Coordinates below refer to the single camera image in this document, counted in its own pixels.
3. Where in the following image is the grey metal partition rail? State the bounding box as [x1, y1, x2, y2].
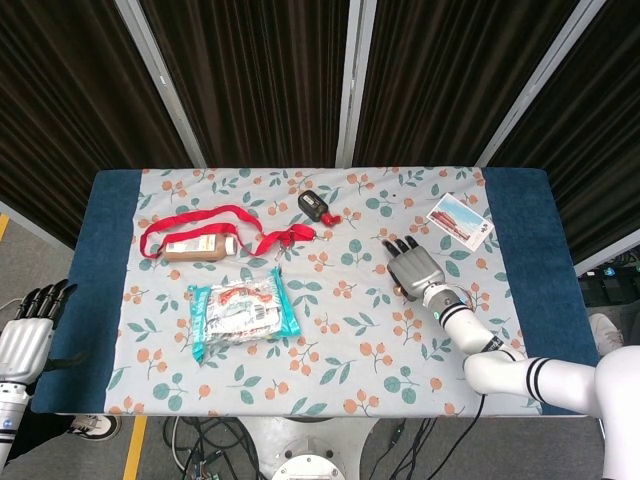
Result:
[574, 242, 640, 275]
[0, 199, 76, 249]

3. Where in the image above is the teal white snack package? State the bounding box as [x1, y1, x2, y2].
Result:
[186, 266, 302, 365]

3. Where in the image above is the brown bottle white cap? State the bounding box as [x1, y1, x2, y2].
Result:
[160, 233, 238, 264]

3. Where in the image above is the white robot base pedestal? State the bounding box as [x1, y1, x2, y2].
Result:
[234, 415, 381, 480]

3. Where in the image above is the black floor cable tangle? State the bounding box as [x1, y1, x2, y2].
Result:
[162, 415, 264, 480]
[382, 416, 441, 480]

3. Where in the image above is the black equipment with blue lights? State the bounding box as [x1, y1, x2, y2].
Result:
[577, 252, 640, 309]

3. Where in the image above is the blue table cover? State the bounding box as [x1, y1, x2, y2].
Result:
[30, 168, 616, 416]

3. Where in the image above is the grey metal partition post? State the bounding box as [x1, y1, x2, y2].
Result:
[475, 0, 609, 168]
[334, 0, 379, 169]
[113, 0, 207, 169]

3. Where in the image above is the floral grey tablecloth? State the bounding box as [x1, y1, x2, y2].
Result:
[103, 167, 544, 417]

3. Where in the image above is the dark trouser leg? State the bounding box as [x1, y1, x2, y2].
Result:
[5, 423, 76, 464]

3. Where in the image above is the black fob with red cord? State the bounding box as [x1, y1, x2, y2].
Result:
[297, 189, 344, 227]

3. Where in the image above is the dark pleated curtain panel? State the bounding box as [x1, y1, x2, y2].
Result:
[352, 0, 584, 168]
[487, 0, 640, 266]
[0, 0, 194, 249]
[137, 0, 351, 169]

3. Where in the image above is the red lanyard with clip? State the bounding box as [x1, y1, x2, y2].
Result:
[138, 204, 331, 261]

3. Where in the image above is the postcard with red building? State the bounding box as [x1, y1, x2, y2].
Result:
[426, 192, 495, 250]

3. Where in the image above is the white sneaker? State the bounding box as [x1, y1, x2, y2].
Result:
[588, 312, 627, 357]
[67, 413, 123, 443]

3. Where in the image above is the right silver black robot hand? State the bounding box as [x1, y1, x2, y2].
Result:
[382, 234, 447, 302]

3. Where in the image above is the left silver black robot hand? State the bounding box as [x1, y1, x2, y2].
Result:
[0, 278, 87, 385]

